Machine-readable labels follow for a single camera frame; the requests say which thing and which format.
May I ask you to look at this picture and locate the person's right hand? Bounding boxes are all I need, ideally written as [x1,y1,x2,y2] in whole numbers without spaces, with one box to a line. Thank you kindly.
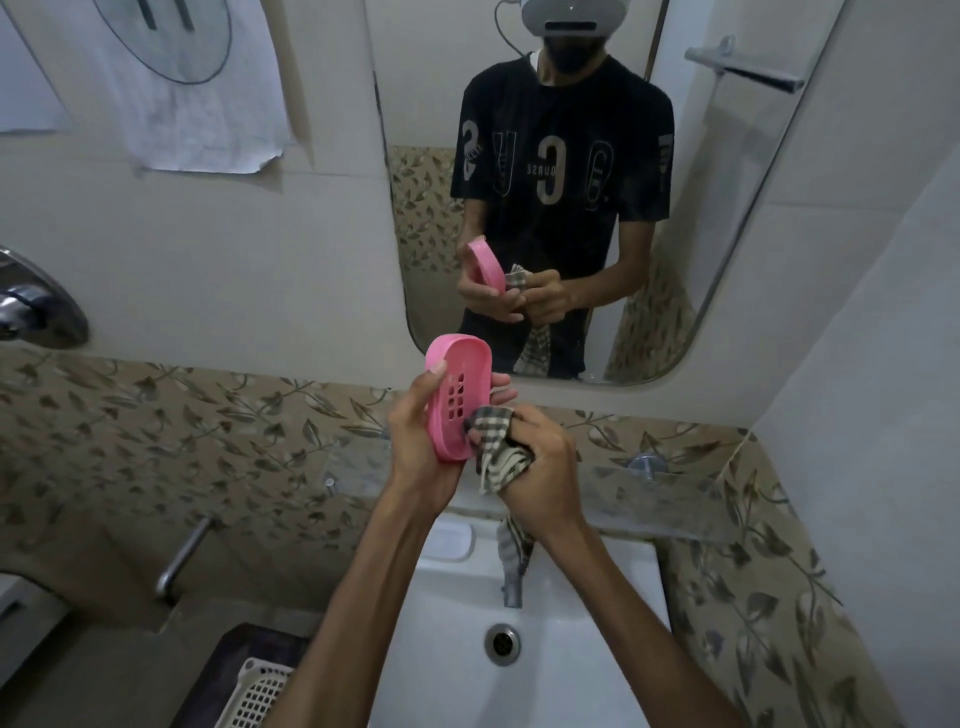
[463,405,588,538]

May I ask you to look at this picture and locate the person's left hand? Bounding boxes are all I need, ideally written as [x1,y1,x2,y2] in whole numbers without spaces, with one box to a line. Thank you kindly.
[385,360,519,520]

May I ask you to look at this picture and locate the pink plastic soap dish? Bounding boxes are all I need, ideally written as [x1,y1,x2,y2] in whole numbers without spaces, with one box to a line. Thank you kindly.
[424,333,495,464]

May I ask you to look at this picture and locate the checkered cleaning cloth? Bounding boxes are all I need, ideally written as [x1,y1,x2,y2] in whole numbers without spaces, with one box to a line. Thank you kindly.
[463,405,538,580]

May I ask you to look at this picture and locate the person's right forearm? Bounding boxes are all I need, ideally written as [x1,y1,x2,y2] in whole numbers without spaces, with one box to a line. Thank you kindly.
[525,513,747,728]

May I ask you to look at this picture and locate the person's left forearm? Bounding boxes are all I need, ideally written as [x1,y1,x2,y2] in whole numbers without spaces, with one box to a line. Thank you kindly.
[262,483,445,728]

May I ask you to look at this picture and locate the chrome sink faucet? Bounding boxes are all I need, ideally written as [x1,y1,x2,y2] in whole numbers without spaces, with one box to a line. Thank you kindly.
[499,553,528,610]

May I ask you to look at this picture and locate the white ceramic sink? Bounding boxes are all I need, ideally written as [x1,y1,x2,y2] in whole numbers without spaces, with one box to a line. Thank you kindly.
[366,516,674,728]

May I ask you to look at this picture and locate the chrome sink drain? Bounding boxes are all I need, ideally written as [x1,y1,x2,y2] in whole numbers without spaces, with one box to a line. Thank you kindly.
[483,621,522,668]

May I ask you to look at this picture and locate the dark purple bin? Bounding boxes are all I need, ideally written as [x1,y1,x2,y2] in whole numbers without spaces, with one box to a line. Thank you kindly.
[171,622,313,728]

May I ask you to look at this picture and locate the large wrinkled paper sheet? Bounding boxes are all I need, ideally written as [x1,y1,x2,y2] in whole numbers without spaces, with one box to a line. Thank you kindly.
[43,0,295,177]

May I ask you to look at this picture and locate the white plastic basket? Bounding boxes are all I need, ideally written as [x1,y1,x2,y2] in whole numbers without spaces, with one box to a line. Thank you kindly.
[223,657,296,728]

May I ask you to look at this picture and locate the chrome shower valve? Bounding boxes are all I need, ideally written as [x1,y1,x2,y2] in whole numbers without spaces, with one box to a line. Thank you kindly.
[0,246,90,351]

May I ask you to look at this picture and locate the white toilet tank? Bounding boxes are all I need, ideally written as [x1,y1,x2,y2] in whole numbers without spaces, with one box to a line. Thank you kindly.
[0,572,74,702]

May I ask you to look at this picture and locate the glass wall shelf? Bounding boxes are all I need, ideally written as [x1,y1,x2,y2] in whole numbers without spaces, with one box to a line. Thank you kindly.
[321,433,753,547]

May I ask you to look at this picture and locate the chrome wall tap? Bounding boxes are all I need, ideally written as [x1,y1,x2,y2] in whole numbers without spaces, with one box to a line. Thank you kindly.
[154,515,216,603]

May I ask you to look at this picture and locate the wall mirror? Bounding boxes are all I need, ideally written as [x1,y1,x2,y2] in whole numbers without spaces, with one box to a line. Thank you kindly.
[363,0,850,388]

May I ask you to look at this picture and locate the chrome wall rack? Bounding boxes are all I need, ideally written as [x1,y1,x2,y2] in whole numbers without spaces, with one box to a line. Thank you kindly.
[683,34,807,96]

